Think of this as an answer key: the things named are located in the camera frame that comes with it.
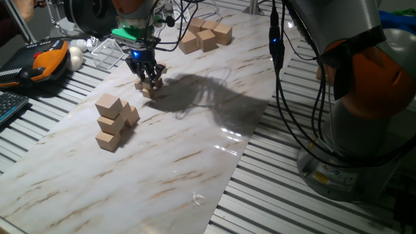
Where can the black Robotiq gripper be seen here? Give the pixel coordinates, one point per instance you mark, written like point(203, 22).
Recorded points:
point(143, 58)

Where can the dark red sleeved forearm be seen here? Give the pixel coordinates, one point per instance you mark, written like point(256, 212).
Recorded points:
point(7, 29)

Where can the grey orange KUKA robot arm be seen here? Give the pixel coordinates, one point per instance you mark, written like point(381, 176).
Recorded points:
point(373, 84)

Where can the bare person hand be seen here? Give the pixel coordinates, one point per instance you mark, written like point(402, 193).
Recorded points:
point(26, 7)

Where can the clear plastic box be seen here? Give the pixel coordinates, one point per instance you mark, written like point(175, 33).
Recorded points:
point(107, 53)

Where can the medium wooden cube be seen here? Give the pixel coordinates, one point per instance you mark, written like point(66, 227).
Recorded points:
point(109, 105)
point(133, 117)
point(107, 141)
point(110, 126)
point(126, 110)

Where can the large wooden cube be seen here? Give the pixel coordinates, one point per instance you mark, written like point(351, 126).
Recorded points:
point(189, 44)
point(223, 34)
point(197, 25)
point(210, 25)
point(207, 40)

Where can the white power strip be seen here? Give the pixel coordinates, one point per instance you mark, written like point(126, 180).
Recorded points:
point(178, 14)

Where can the white plug adapter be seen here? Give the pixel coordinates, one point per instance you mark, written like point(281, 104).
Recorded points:
point(79, 44)

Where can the white egg shaped object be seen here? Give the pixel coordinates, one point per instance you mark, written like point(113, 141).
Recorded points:
point(75, 58)

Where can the black round spool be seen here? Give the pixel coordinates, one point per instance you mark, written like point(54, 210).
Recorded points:
point(91, 16)

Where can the marble pattern mat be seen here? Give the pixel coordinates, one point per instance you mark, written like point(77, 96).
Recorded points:
point(162, 162)

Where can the orange black teach pendant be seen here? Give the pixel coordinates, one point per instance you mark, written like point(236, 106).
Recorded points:
point(48, 61)

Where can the black computer keyboard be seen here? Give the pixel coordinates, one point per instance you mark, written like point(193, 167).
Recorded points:
point(11, 104)

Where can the blue bag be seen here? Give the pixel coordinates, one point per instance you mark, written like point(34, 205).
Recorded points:
point(396, 21)

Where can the green cloth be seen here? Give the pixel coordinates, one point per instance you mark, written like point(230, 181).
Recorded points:
point(406, 12)

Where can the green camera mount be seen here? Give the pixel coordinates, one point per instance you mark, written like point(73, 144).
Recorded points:
point(125, 33)

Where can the aluminium upright post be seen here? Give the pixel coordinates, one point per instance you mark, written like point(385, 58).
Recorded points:
point(253, 5)

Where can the aluminium frame profile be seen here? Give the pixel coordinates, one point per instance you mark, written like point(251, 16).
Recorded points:
point(19, 19)

